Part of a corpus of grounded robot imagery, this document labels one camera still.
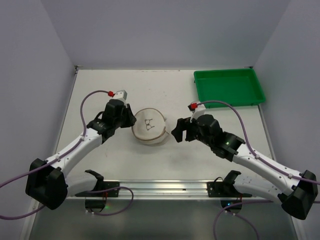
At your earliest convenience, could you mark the white mesh laundry bag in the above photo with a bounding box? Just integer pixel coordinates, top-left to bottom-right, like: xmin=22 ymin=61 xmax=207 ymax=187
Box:
xmin=131 ymin=107 xmax=170 ymax=146

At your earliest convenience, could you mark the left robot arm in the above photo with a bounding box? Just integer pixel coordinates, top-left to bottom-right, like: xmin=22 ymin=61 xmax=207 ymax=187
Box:
xmin=25 ymin=97 xmax=136 ymax=210

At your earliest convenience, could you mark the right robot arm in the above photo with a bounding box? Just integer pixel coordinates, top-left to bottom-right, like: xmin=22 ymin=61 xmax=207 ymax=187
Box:
xmin=171 ymin=114 xmax=318 ymax=220

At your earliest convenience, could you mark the green plastic tray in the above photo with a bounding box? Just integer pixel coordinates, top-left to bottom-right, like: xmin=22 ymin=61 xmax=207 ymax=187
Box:
xmin=193 ymin=68 xmax=266 ymax=107

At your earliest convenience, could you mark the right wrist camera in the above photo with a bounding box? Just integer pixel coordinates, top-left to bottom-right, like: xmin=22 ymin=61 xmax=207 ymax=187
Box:
xmin=188 ymin=101 xmax=206 ymax=123

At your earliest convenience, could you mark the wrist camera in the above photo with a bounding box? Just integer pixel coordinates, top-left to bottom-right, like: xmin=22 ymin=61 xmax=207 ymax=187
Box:
xmin=188 ymin=101 xmax=206 ymax=123
xmin=112 ymin=90 xmax=128 ymax=105

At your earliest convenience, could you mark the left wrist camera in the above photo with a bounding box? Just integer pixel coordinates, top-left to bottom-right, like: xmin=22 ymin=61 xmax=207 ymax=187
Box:
xmin=112 ymin=90 xmax=128 ymax=105

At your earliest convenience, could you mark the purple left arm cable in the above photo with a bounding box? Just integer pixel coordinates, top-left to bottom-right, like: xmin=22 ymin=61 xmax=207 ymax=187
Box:
xmin=0 ymin=89 xmax=135 ymax=221

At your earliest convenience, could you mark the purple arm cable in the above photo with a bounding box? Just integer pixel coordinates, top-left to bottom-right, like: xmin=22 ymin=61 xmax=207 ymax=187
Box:
xmin=187 ymin=99 xmax=320 ymax=240
xmin=0 ymin=89 xmax=135 ymax=221

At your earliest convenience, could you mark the aluminium mounting rail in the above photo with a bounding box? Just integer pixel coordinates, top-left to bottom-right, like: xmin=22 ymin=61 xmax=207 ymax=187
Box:
xmin=65 ymin=174 xmax=279 ymax=202

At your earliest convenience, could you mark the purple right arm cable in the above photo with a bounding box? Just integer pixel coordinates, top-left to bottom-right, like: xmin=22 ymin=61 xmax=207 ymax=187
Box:
xmin=187 ymin=99 xmax=320 ymax=240

